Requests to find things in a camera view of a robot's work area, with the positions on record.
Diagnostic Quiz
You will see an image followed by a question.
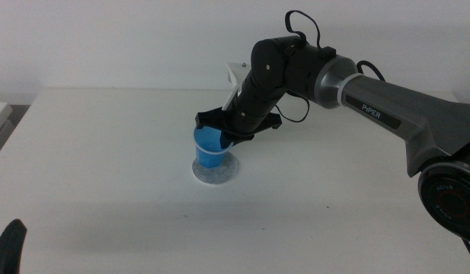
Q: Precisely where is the round grey cup mat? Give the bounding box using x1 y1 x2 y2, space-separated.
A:
191 151 241 186

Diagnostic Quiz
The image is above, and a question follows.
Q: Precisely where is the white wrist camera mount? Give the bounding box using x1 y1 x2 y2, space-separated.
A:
221 61 252 112

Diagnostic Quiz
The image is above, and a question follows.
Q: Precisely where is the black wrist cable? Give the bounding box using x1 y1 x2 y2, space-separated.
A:
274 9 386 124

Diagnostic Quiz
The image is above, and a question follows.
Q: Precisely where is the blue plastic cup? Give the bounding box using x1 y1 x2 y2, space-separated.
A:
193 126 235 170

